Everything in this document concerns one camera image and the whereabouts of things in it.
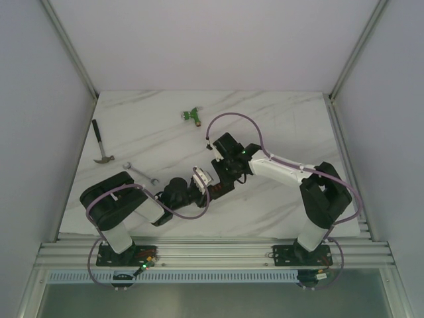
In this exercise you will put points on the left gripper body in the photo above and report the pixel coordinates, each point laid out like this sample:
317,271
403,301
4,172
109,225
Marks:
205,196

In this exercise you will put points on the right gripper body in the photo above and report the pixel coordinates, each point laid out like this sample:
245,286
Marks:
228,160

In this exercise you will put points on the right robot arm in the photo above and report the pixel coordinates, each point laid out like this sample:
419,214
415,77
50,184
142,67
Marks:
324,199

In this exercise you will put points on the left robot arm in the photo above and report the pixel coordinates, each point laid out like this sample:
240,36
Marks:
108,203

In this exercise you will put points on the silver open-end wrench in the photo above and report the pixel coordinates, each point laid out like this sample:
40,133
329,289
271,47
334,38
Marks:
130,167

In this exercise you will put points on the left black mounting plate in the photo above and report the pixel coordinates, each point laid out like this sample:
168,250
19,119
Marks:
135,256

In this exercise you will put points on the black mounting plate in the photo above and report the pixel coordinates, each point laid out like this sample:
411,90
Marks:
294,255
135,256

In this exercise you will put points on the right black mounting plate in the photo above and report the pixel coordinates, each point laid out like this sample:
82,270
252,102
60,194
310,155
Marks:
294,255

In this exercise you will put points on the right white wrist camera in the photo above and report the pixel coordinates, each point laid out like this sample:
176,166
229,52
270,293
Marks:
217,154

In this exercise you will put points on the claw hammer black handle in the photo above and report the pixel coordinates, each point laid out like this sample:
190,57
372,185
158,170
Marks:
104,158

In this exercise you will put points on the right aluminium frame post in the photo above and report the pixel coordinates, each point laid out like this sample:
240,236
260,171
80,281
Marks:
359,47

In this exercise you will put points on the aluminium frame post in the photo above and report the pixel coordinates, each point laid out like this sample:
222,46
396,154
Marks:
69,48
359,47

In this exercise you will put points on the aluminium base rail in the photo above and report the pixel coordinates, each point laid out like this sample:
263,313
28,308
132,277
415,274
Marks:
71,252

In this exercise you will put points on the left aluminium frame post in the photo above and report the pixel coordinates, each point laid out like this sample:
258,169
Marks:
69,48

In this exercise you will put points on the white slotted cable duct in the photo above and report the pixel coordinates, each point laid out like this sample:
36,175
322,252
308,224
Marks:
115,277

